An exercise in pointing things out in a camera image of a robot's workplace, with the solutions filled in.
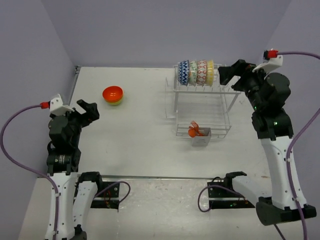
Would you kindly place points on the red lattice patterned bowl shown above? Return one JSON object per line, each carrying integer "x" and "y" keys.
{"x": 201, "y": 74}

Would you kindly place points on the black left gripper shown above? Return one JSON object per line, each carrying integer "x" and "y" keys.
{"x": 91, "y": 113}

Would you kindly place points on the yellow patterned bowl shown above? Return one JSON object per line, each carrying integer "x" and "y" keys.
{"x": 209, "y": 72}

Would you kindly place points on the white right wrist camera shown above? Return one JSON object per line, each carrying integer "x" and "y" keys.
{"x": 272, "y": 60}

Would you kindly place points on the white wire dish rack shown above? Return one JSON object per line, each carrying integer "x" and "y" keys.
{"x": 208, "y": 106}

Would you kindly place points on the white cutlery holder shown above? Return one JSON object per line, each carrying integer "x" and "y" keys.
{"x": 203, "y": 139}

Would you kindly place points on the orange plastic spoon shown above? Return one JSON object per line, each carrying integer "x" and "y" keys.
{"x": 192, "y": 132}

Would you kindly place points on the orange plastic bowl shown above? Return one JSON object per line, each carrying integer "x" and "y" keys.
{"x": 113, "y": 94}

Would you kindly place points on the blue zigzag patterned bowl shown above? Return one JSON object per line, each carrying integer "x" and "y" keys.
{"x": 183, "y": 72}

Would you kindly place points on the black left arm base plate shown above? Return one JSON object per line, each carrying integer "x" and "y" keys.
{"x": 109, "y": 199}

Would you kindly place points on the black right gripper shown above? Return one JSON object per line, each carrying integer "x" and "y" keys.
{"x": 239, "y": 67}

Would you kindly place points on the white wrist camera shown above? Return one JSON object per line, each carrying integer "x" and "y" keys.
{"x": 57, "y": 106}
{"x": 272, "y": 60}

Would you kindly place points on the green floral patterned bowl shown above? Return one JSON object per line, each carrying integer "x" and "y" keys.
{"x": 193, "y": 73}

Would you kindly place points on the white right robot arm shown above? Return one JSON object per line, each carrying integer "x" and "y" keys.
{"x": 267, "y": 93}

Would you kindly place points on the lime green plastic bowl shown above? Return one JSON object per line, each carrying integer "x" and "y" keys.
{"x": 114, "y": 103}

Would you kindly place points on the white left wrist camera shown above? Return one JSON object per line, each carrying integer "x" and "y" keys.
{"x": 57, "y": 106}

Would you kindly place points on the orange plastic fork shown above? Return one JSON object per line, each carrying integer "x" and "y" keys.
{"x": 196, "y": 128}

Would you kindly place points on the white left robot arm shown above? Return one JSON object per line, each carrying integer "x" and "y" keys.
{"x": 63, "y": 160}

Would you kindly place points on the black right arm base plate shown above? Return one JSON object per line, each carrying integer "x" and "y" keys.
{"x": 222, "y": 199}

